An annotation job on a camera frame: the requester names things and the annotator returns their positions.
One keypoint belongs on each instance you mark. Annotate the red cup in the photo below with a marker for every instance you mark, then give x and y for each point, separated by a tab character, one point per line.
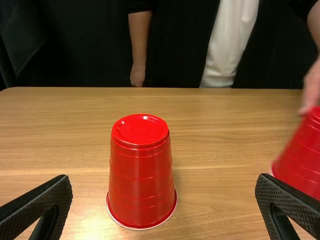
141	175
302	155

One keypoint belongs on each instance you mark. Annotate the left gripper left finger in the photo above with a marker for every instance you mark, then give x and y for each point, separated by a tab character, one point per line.
32	207

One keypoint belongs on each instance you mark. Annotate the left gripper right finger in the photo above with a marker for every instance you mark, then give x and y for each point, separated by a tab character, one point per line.
287	205

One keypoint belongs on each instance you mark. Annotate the person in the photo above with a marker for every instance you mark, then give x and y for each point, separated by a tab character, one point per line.
225	50

